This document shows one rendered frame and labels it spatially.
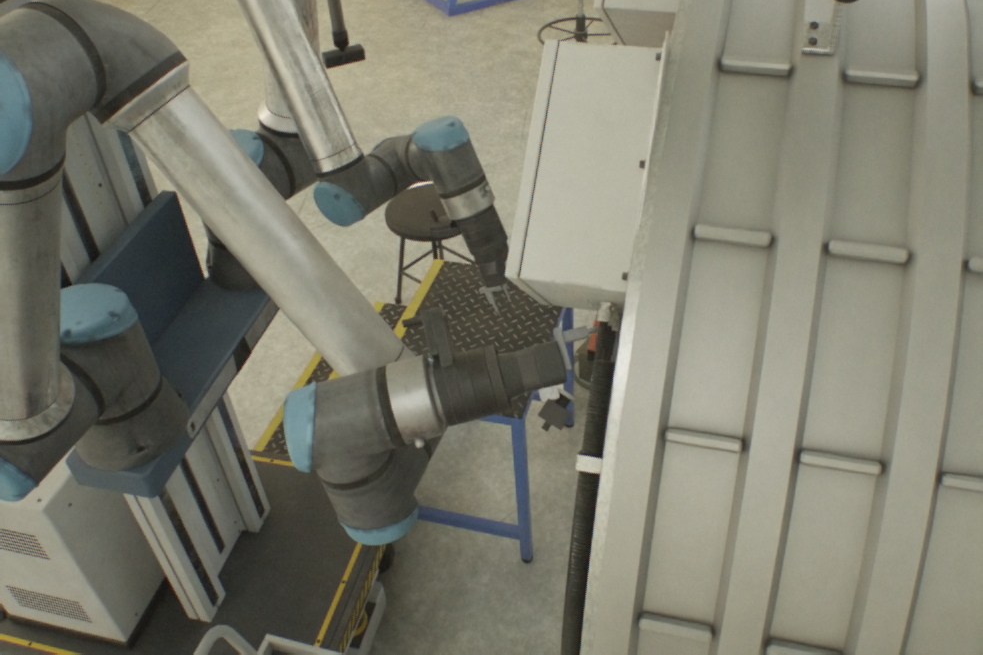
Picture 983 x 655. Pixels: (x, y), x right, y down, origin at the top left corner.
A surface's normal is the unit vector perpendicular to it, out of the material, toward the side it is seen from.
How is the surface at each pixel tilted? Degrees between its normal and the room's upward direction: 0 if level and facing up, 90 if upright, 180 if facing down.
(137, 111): 115
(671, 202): 36
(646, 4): 55
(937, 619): 64
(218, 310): 0
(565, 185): 42
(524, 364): 51
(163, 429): 70
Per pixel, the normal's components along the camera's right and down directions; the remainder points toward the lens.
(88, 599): -0.22, 0.62
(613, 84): -0.21, -0.15
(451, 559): -0.05, -0.77
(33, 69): 0.78, -0.26
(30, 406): 0.58, 0.74
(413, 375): -0.14, -0.58
